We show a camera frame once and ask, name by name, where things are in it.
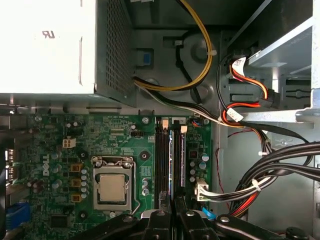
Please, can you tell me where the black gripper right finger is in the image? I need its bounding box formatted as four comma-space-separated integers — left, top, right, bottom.
174, 195, 288, 240

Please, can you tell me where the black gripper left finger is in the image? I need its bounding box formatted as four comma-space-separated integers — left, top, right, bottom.
67, 191, 174, 240

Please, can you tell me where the metal socket cover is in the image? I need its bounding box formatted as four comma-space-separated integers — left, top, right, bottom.
91, 155, 137, 213

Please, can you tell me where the metal locking lever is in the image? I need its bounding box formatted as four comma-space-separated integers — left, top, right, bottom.
131, 159, 141, 216

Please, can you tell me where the silver CPU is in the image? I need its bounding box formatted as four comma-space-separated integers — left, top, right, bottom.
98, 173, 126, 202

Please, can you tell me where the green motherboard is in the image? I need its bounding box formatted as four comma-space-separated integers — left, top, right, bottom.
4, 113, 213, 240

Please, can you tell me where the blue VGA port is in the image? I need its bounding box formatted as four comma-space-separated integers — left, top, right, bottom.
5, 201, 33, 231

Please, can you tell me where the black open PC case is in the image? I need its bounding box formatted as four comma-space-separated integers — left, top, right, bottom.
0, 0, 320, 240

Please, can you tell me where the tall metal drive cage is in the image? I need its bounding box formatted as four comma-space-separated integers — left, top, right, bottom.
226, 0, 320, 124

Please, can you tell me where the grey power supply unit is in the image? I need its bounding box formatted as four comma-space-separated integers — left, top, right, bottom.
0, 0, 138, 109

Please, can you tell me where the white plug wire bundle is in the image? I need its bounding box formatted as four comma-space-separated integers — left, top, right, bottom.
195, 176, 272, 203

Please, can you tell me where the orange wire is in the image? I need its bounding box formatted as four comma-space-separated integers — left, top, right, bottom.
228, 193, 260, 219

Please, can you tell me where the thin red wire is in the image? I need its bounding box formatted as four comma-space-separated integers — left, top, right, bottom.
214, 129, 247, 210

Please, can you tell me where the white grey wire bundle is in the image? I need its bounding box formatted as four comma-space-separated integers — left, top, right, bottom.
136, 84, 247, 129

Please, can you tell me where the black cable bundle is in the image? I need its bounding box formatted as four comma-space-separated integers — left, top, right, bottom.
229, 140, 320, 216

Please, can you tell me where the black fan wire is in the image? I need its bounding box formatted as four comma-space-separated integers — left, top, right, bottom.
173, 39, 203, 105

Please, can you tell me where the orange red power cable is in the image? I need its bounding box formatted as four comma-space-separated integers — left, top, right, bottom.
216, 56, 281, 129

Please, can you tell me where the yellow black wire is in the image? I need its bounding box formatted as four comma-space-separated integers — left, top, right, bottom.
133, 0, 214, 93

